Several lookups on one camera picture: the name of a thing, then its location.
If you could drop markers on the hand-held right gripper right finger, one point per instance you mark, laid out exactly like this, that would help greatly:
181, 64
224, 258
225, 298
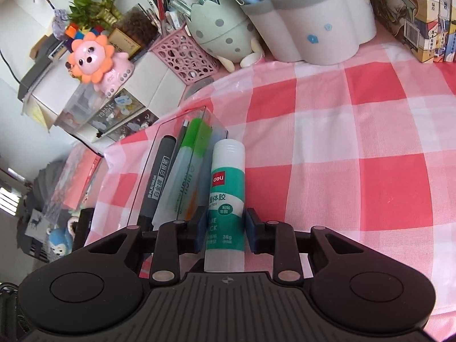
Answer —
251, 231

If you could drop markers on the orange highlighter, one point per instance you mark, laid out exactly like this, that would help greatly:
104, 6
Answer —
192, 203

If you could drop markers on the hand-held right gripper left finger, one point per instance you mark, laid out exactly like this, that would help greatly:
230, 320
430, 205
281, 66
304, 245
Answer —
199, 231

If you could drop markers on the pink comic book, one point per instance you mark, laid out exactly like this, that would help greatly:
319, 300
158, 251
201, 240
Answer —
399, 0
454, 14
445, 14

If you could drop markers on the grey flat box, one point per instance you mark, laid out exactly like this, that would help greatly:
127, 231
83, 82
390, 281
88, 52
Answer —
39, 67

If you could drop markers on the green egg pen holder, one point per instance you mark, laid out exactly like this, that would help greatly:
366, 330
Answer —
221, 32

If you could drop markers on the colourful puzzle cube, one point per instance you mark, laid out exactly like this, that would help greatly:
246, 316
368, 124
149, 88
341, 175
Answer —
76, 32

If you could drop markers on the pink lattice pen holder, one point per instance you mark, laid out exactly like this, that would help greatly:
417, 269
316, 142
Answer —
185, 58

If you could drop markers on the purple hanging ornament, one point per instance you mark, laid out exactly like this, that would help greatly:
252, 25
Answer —
58, 21

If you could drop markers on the yellow paper note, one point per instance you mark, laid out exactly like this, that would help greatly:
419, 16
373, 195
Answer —
35, 112

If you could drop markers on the clear small plastic drawer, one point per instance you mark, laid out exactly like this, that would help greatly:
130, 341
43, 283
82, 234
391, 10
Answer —
82, 107

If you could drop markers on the white drawer organizer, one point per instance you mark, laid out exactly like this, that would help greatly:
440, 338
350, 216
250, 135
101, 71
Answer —
156, 85

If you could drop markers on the green bamboo plant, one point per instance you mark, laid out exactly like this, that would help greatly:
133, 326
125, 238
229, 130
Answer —
96, 0

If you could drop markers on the pink checked tablecloth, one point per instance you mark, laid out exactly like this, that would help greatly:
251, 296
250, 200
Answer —
338, 131

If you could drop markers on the pink lion toy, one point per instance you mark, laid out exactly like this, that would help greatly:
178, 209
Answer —
92, 55

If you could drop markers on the white storage box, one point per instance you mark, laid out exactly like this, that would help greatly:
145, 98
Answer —
53, 92

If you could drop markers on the dark grey whiteboard marker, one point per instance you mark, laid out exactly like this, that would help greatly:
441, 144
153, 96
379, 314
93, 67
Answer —
158, 174

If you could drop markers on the blue plush monkey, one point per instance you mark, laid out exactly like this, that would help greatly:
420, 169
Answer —
60, 242

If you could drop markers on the grey round pad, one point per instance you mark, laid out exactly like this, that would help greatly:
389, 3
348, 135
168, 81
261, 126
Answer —
199, 87

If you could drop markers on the grey white flower pen holder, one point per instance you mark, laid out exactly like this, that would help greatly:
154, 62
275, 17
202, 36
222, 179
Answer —
313, 17

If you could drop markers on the pink book in clear sleeve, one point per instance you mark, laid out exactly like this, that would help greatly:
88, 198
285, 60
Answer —
78, 174

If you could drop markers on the clear plastic pen box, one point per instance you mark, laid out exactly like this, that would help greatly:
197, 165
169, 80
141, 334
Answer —
215, 128

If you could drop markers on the black device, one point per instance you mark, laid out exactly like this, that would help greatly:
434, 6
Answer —
85, 228

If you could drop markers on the white plush slipper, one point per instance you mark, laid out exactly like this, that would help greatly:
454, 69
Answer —
73, 226

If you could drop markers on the green capped marker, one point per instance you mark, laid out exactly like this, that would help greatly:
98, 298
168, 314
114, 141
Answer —
185, 171

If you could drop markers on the green white glue stick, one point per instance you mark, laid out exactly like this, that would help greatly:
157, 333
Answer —
224, 192

